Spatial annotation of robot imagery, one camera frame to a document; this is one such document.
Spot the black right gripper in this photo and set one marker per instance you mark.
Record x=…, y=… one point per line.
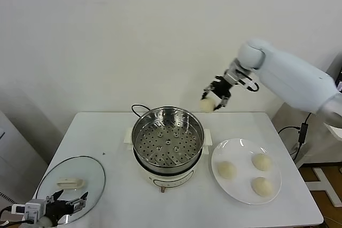
x=224, y=86

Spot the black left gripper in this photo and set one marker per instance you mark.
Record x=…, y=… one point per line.
x=58, y=209

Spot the white steamed baozi bun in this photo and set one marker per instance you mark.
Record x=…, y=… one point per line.
x=262, y=186
x=207, y=105
x=262, y=161
x=226, y=170

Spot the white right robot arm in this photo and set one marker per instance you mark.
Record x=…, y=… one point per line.
x=288, y=78

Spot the perforated steel steamer basket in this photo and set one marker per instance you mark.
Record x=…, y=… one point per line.
x=199, y=138

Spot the white round plate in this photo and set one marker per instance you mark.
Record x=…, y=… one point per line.
x=240, y=185

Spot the cream electric cooker base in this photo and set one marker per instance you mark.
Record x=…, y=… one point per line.
x=171, y=178

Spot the dark laptop computer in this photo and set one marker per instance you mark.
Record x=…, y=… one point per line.
x=340, y=81

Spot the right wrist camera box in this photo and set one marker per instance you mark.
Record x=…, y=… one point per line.
x=235, y=69

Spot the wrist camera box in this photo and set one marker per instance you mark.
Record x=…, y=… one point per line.
x=235, y=69
x=33, y=207

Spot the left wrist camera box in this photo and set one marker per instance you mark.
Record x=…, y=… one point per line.
x=33, y=207

